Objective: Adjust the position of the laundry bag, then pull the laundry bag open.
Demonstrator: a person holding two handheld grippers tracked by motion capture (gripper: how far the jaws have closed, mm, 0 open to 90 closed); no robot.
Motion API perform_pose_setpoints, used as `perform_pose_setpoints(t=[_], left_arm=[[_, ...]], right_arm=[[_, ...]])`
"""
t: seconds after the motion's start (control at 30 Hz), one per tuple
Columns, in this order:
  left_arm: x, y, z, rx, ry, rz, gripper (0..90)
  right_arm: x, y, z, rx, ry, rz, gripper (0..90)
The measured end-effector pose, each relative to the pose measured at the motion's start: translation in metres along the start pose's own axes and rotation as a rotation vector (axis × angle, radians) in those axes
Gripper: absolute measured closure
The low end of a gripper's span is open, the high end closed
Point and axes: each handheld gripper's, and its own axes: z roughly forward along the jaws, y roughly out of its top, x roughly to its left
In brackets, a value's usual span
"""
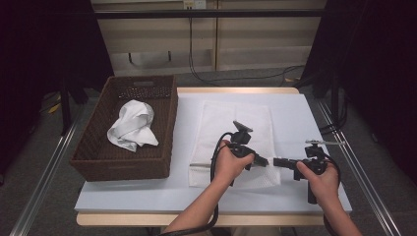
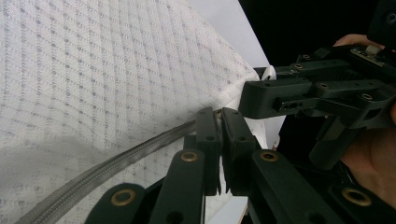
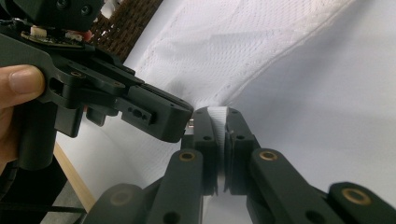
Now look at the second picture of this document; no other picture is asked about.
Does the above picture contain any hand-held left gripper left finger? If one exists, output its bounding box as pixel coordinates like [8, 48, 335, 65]
[183, 106, 222, 197]

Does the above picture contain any white mesh laundry bag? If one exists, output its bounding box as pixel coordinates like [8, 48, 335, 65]
[0, 0, 286, 224]

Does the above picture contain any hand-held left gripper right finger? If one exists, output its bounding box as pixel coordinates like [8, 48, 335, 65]
[221, 106, 262, 197]

